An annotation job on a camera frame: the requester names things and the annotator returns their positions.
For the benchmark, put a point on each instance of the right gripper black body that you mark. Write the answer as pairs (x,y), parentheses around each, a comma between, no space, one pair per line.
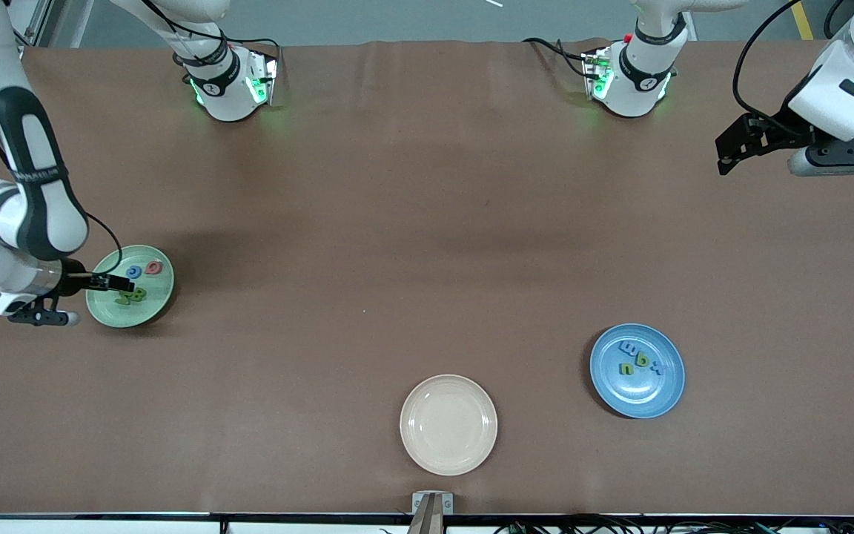
(73,282)

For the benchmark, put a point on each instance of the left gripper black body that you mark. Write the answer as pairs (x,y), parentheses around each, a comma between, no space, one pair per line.
(781,130)

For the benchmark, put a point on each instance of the blue foam letter G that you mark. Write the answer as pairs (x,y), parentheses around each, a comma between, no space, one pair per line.
(135,270)

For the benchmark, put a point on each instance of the green foam letter B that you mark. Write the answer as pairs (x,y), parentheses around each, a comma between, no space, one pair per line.
(140,296)
(643,362)

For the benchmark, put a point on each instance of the pink foam letter Q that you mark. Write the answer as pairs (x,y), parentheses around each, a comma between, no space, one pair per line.
(148,268)

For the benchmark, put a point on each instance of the blue foam letter m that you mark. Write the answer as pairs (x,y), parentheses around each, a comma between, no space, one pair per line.
(631,346)

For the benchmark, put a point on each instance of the blue foam letter x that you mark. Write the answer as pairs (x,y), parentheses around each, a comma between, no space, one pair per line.
(655,366)

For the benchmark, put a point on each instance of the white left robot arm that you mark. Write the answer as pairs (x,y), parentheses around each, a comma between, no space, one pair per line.
(638,78)

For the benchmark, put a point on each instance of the light green plate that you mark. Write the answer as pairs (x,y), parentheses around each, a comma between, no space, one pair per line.
(147,315)

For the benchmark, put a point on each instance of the blue plate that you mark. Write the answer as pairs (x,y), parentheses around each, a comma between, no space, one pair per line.
(638,393)

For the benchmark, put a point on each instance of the brown table cover sheet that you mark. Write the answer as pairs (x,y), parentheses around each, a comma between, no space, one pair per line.
(427,222)

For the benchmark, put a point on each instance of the beige plate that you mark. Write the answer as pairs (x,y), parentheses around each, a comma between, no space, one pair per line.
(448,426)

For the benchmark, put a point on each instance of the metal base bracket with LEDs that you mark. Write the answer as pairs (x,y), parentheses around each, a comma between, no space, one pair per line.
(267,78)
(596,74)

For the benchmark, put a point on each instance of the aluminium frame profile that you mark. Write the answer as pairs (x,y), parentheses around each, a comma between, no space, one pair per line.
(38,18)

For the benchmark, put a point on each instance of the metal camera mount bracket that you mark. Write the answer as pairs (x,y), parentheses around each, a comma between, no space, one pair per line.
(432,508)

